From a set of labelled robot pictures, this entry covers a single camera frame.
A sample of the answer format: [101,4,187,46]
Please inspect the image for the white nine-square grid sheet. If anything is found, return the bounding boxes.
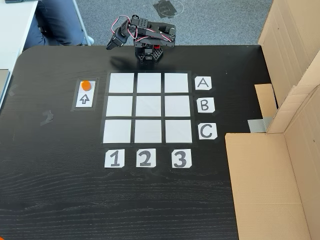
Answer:
[99,70,198,148]

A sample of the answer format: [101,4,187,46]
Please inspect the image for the dark floor tape patch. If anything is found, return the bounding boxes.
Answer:
[152,0,185,19]

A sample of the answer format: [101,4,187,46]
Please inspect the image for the seated person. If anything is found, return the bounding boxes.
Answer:
[23,0,95,47]

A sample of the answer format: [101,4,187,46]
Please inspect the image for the white arrow paper sheet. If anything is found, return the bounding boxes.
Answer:
[71,77,100,112]

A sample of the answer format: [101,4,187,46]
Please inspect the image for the paper label letter A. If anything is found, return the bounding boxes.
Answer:
[194,76,213,91]

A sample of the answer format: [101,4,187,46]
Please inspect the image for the clear tape scraps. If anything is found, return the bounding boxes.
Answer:
[39,109,55,127]

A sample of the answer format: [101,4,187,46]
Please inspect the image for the white desk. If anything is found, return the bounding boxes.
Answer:
[0,0,38,72]

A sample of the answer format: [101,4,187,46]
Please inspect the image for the paper label letter B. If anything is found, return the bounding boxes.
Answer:
[196,97,216,114]

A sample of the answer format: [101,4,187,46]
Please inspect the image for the clear tape piece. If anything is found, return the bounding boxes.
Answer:
[8,84,20,98]

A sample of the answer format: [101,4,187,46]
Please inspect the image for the paper label number 1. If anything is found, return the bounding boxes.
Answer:
[104,149,125,169]

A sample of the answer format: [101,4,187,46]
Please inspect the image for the paper label number 2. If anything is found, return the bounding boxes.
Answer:
[135,148,157,168]

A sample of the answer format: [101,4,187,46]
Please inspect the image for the paper label letter C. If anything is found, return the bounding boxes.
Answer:
[198,122,218,141]

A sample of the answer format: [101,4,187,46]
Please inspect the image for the paper label number 3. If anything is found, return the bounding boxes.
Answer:
[171,148,193,169]

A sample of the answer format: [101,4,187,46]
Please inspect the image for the brown cardboard screen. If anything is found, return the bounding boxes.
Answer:
[224,0,320,240]

